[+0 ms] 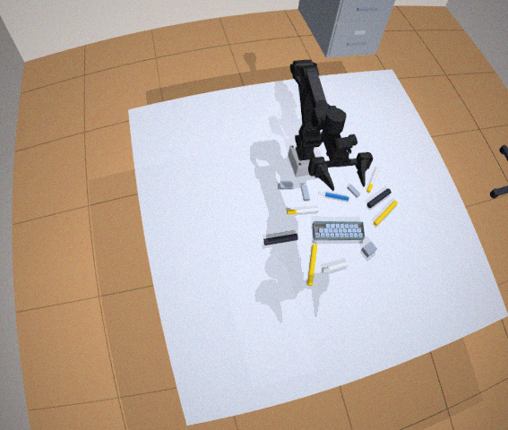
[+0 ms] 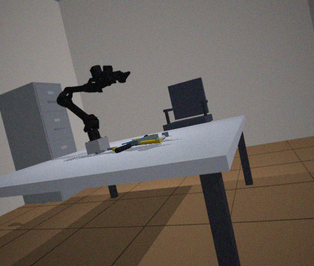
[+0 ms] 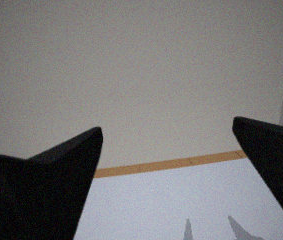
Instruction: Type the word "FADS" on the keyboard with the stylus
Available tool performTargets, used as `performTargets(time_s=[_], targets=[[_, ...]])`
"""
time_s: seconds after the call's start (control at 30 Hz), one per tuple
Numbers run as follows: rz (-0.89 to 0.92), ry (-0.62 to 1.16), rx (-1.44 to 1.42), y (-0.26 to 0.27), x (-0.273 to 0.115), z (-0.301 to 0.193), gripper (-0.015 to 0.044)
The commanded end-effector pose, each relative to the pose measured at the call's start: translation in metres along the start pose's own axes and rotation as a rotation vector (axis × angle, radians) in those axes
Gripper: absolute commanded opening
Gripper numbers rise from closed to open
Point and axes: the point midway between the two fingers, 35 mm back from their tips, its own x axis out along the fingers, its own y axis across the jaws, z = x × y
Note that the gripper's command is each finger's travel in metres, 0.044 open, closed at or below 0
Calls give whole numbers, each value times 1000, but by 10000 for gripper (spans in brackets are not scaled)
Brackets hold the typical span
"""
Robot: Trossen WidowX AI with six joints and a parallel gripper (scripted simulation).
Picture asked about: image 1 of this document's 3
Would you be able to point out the grey keyboard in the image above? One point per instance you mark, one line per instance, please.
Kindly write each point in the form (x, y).
(338, 230)

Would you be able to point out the blue stylus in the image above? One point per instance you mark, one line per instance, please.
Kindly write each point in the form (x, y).
(336, 196)

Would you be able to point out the black flat bar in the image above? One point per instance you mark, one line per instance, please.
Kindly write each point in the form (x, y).
(280, 239)
(379, 197)

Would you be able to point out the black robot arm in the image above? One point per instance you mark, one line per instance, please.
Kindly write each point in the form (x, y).
(317, 114)

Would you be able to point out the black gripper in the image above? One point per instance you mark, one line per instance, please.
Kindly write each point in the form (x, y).
(318, 167)

